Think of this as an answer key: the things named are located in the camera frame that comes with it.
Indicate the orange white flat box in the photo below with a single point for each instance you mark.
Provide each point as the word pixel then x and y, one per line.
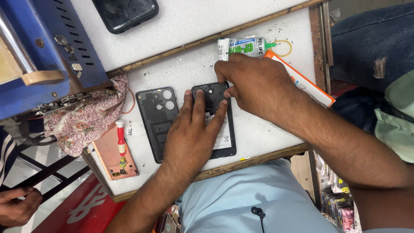
pixel 310 85

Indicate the yellow rubber band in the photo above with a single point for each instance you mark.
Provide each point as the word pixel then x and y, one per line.
pixel 289 48

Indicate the red printed board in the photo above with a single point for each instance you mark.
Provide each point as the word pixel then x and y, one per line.
pixel 81 207

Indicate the black metal frame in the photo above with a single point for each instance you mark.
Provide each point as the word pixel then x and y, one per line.
pixel 48 174

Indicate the black phone back cover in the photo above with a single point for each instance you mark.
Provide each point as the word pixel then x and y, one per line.
pixel 157 124

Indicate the floral pink cloth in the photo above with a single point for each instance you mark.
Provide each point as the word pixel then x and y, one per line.
pixel 84 119

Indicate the blue metal machine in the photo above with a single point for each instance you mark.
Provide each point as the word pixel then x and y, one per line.
pixel 45 48

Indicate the red rubber band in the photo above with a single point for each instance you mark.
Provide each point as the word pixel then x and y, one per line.
pixel 132 102

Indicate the black phone in case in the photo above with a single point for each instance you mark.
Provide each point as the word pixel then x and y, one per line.
pixel 126 13

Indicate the black phone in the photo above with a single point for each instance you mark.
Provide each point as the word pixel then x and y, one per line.
pixel 224 139
pixel 126 13

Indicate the person's light blue shirt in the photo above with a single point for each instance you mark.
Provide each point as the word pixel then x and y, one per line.
pixel 245 197

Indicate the black earphone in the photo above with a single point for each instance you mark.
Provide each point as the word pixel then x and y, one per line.
pixel 257 212

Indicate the white green glue tube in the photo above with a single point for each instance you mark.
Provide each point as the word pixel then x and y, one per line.
pixel 249 46

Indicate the rose gold phone back cover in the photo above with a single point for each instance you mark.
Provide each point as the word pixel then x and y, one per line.
pixel 108 155

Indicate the person's right hand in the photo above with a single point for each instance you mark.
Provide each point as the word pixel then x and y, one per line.
pixel 255 84

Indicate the pale green garment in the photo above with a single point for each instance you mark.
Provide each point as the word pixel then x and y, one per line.
pixel 396 126

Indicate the rack of accessory packets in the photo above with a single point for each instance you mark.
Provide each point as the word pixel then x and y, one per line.
pixel 336 197

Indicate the person's left hand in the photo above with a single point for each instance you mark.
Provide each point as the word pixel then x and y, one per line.
pixel 189 139

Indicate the red white screwdriver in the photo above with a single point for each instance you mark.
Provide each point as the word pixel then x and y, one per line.
pixel 121 139

